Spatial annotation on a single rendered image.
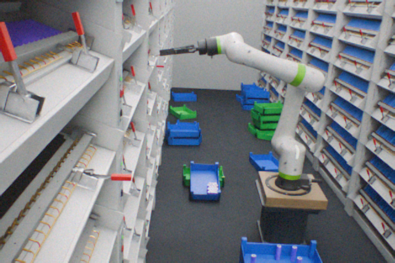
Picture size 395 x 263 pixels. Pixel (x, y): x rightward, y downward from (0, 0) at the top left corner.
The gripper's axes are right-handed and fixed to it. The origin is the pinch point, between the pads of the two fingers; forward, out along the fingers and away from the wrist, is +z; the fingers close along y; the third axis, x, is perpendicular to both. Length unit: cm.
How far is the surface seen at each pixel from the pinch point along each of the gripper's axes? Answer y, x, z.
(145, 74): -54, -1, 6
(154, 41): 15.9, 4.6, 6.7
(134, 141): -71, -21, 12
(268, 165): 94, -115, -64
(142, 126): -54, -21, 10
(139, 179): -57, -43, 15
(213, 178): 51, -100, -17
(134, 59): -54, 5, 9
